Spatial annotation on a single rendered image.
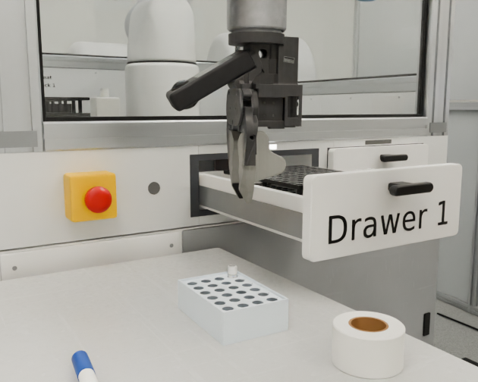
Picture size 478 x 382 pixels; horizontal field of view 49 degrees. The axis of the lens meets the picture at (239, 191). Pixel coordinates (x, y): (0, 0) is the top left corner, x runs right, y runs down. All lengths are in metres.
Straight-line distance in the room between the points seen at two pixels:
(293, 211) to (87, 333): 0.30
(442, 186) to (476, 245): 2.01
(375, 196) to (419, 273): 0.68
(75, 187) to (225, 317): 0.36
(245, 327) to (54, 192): 0.41
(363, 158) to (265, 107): 0.52
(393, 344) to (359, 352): 0.03
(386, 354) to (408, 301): 0.86
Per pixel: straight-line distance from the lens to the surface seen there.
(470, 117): 2.83
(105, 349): 0.60
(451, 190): 0.85
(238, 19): 0.67
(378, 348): 0.53
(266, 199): 0.77
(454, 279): 2.99
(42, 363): 0.59
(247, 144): 0.64
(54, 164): 0.86
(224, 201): 0.88
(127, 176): 0.90
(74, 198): 0.83
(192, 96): 0.66
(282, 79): 0.68
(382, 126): 1.22
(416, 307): 1.41
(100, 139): 0.88
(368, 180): 0.72
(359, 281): 1.24
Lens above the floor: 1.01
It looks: 9 degrees down
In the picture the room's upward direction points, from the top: straight up
